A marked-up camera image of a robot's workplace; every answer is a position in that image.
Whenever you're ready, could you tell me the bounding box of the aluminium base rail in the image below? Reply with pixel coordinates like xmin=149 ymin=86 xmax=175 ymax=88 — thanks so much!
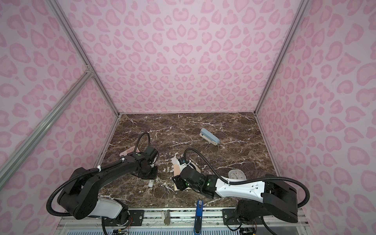
xmin=55 ymin=207 xmax=312 ymax=235

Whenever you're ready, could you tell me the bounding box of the black corrugated cable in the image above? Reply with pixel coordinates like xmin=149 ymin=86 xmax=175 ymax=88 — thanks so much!
xmin=46 ymin=132 xmax=151 ymax=217
xmin=183 ymin=147 xmax=310 ymax=209

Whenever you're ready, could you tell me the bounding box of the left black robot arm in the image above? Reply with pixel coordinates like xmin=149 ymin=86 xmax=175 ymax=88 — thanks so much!
xmin=57 ymin=146 xmax=159 ymax=225

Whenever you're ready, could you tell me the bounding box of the beige hanging tag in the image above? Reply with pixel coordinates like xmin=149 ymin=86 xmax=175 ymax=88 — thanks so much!
xmin=161 ymin=210 xmax=171 ymax=226

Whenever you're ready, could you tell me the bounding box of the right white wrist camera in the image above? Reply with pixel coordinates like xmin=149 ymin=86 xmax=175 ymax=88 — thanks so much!
xmin=178 ymin=157 xmax=190 ymax=169

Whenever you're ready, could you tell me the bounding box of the left black corrugated cable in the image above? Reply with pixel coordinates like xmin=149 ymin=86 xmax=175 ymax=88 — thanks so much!
xmin=46 ymin=132 xmax=151 ymax=217

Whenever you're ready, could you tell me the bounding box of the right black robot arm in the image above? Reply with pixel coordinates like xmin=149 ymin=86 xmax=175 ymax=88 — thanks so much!
xmin=172 ymin=166 xmax=298 ymax=223

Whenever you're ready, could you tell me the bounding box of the right black corrugated cable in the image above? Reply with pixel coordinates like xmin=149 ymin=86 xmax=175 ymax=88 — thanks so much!
xmin=183 ymin=147 xmax=310 ymax=209

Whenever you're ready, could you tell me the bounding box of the white glue stick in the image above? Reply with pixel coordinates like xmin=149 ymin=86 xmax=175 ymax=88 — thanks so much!
xmin=148 ymin=180 xmax=154 ymax=188

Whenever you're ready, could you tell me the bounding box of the pink envelope with cream flap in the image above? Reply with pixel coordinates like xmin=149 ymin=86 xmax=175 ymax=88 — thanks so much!
xmin=171 ymin=157 xmax=201 ymax=176

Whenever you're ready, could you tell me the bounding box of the blue grey stapler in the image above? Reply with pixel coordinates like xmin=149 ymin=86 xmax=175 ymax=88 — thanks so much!
xmin=200 ymin=128 xmax=220 ymax=146

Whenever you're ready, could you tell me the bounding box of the blue black clip tool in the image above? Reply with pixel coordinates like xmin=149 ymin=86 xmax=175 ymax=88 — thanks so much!
xmin=193 ymin=200 xmax=204 ymax=235

